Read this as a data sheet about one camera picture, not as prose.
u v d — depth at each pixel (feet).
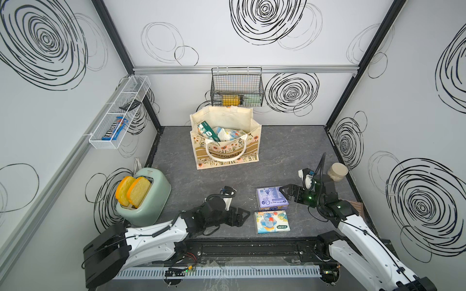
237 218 2.27
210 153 2.98
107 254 1.34
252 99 2.85
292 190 2.28
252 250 2.48
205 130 2.84
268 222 2.52
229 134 2.76
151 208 2.35
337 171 3.00
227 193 2.31
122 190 2.24
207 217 1.97
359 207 2.78
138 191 2.29
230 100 2.85
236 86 3.25
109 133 2.28
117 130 2.20
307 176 2.37
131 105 2.50
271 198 2.72
